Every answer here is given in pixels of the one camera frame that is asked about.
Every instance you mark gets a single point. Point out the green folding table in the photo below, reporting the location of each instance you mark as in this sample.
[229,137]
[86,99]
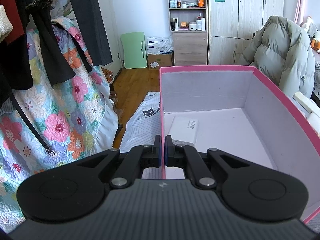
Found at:
[133,50]

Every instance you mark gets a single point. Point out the black hanging coat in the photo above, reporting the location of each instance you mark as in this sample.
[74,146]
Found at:
[12,65]

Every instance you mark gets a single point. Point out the black belt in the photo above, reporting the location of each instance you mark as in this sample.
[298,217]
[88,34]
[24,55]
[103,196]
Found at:
[30,127]

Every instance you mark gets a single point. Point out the white power adapter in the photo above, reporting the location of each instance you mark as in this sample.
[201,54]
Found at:
[181,130]

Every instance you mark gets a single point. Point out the patterned snack bag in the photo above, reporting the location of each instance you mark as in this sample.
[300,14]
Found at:
[109,76]

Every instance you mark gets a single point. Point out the cat print mat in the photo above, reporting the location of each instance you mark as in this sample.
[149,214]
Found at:
[142,127]

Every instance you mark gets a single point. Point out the white door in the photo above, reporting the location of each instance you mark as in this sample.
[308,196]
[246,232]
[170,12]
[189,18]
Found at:
[112,17]

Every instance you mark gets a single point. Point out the red hanging garment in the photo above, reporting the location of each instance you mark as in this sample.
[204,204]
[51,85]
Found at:
[12,10]

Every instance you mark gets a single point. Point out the pack of tissue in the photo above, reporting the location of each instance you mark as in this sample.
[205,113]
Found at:
[160,45]

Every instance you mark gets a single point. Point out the pink cardboard box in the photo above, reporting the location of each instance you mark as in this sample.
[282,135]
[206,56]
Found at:
[275,120]

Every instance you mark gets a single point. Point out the cream fleece jacket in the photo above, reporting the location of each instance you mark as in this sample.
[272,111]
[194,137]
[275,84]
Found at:
[5,22]

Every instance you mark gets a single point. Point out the dark grey hanging coat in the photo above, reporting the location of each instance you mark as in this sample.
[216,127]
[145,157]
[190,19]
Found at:
[87,22]

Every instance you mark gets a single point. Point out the black bottle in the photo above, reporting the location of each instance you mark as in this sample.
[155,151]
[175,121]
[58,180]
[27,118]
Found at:
[174,25]

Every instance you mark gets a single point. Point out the white duck plush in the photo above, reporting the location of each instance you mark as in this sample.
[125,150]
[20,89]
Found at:
[309,24]

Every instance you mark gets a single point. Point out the white jar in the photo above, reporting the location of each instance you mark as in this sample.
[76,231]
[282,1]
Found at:
[192,26]

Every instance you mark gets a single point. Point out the grey puffer jacket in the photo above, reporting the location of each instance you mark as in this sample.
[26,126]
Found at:
[282,52]

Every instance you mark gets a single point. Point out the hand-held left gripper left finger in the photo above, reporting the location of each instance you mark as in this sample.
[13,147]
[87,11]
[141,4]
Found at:
[158,155]

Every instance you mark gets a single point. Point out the black garment with frayed hem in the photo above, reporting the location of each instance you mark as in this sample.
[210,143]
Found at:
[50,55]

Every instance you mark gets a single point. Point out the white bottle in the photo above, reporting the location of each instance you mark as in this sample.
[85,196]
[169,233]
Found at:
[202,24]

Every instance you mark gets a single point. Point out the white furniture piece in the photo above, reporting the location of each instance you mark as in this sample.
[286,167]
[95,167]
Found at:
[306,105]

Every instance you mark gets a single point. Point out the wooden bookshelf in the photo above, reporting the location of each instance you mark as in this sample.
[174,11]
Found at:
[191,50]

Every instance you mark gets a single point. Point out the light wood wardrobe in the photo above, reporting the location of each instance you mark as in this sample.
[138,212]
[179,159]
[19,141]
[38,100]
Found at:
[250,17]

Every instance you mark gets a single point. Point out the floral quilt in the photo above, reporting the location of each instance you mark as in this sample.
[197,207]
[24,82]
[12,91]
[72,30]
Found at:
[75,120]

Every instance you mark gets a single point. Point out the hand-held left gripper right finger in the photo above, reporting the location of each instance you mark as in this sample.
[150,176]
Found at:
[168,152]

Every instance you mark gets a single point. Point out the orange plush toy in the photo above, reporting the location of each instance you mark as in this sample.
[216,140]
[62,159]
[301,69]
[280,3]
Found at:
[316,42]

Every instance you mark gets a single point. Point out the orange bottle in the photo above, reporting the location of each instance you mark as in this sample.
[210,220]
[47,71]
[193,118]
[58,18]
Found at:
[201,2]

